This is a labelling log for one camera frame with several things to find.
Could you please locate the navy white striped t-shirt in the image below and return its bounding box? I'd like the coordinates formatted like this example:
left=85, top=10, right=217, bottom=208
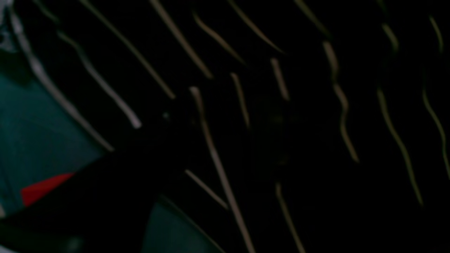
left=1, top=0, right=449, bottom=253

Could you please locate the teal table cloth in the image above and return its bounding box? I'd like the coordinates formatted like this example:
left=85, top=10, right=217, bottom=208
left=0, top=51, right=219, bottom=253

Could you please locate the red cube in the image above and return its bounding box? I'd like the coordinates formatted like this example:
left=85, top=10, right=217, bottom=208
left=20, top=173, right=74, bottom=207

